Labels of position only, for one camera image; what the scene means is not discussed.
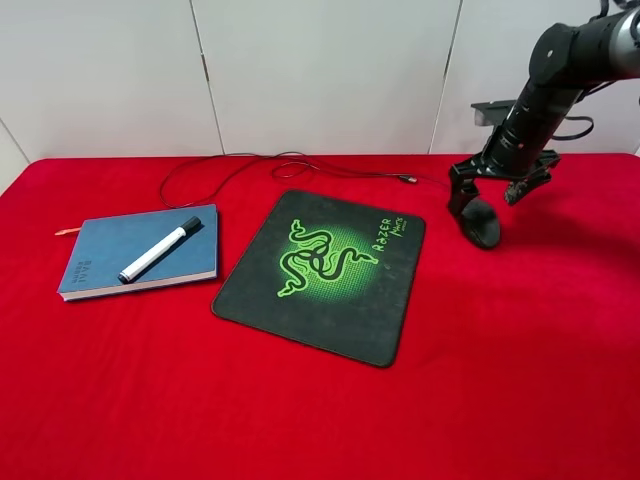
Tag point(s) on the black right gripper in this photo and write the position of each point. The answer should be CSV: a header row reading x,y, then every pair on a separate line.
x,y
501,158

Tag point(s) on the black computer mouse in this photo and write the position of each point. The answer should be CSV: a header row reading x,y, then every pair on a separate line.
x,y
480,224

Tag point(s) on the white marker pen black cap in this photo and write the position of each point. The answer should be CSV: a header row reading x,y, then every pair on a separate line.
x,y
133,270

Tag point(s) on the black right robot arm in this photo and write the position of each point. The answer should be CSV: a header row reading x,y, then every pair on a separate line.
x,y
567,64

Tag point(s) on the blue notebook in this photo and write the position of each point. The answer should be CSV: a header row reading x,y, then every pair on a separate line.
x,y
105,246

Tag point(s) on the black green Razer mousepad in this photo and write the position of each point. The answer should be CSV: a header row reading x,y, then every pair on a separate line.
x,y
327,273

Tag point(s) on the orange bookmark ribbon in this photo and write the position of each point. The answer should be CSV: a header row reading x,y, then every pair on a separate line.
x,y
69,231

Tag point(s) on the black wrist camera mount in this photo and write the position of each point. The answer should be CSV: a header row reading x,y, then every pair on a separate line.
x,y
491,113

